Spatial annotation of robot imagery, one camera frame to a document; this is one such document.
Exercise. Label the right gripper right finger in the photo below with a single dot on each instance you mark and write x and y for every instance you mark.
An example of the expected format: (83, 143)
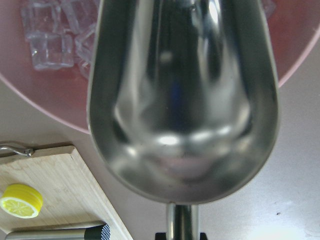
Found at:
(203, 236)

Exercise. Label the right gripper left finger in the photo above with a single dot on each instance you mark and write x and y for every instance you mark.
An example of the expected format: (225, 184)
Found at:
(160, 236)

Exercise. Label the metal ice scoop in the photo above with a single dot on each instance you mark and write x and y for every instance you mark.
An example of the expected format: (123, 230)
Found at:
(183, 100)

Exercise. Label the clear ice cubes pile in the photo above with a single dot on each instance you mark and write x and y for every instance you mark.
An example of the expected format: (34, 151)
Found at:
(55, 37)

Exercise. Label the wooden cutting board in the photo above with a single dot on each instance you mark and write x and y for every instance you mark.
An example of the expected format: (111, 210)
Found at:
(72, 197)

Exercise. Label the half lemon slice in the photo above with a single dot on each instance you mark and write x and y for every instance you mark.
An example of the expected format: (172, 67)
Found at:
(21, 201)

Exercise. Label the pink bowl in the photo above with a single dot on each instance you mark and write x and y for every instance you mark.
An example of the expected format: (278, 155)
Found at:
(294, 29)

